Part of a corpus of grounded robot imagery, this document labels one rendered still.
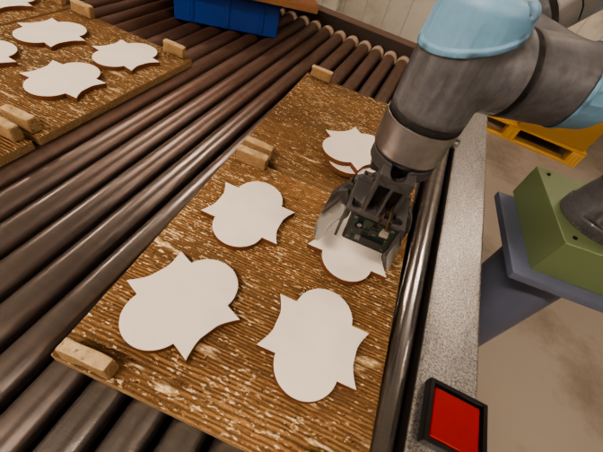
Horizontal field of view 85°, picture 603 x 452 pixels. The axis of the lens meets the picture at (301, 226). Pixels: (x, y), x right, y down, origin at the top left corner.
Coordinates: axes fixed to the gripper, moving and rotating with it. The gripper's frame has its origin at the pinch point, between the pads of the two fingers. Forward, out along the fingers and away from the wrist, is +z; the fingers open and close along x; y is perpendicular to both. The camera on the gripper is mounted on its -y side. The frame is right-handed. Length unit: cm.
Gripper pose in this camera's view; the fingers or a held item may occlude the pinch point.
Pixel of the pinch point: (351, 245)
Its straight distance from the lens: 53.1
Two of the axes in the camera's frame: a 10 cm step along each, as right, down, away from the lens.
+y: -3.4, 6.8, -6.6
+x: 9.2, 3.9, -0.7
